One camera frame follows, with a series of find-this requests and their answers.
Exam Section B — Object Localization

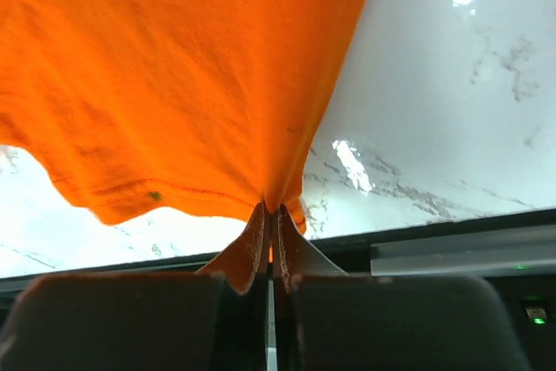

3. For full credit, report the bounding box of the orange t shirt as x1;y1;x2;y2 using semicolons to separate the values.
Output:
1;0;366;274

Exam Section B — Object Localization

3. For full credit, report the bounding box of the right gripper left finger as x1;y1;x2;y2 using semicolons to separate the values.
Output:
1;203;268;370

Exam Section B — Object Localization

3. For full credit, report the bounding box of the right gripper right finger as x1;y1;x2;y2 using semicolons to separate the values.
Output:
271;208;530;370

